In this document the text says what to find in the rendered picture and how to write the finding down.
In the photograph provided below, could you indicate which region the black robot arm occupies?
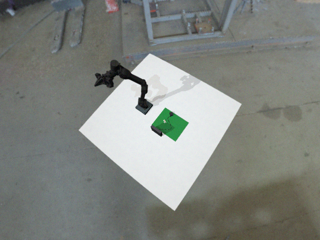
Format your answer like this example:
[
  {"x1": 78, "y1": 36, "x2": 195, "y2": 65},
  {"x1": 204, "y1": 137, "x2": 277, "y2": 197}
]
[{"x1": 110, "y1": 60, "x2": 149, "y2": 110}]

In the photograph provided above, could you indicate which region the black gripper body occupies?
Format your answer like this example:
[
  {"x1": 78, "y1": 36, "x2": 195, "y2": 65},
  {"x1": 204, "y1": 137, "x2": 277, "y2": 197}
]
[{"x1": 94, "y1": 70, "x2": 114, "y2": 87}]

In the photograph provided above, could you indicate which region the green circuit board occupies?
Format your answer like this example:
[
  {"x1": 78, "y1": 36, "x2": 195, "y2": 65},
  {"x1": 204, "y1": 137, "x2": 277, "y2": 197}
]
[{"x1": 152, "y1": 108, "x2": 189, "y2": 142}]

